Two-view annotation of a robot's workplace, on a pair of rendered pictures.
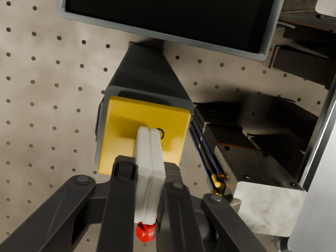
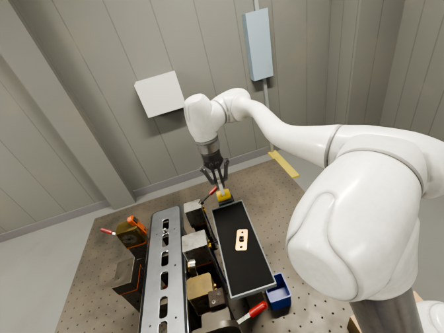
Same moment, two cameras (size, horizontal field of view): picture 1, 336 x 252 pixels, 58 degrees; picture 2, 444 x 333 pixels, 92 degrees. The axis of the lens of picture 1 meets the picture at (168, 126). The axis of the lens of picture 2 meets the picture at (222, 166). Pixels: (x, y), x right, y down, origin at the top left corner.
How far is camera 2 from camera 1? 0.80 m
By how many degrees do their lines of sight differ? 39
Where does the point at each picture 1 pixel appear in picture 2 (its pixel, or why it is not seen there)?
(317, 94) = not seen: hidden behind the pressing
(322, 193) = (175, 220)
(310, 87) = not seen: hidden behind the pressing
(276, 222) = (188, 205)
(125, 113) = (227, 195)
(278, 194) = (191, 209)
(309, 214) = (176, 215)
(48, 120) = (261, 221)
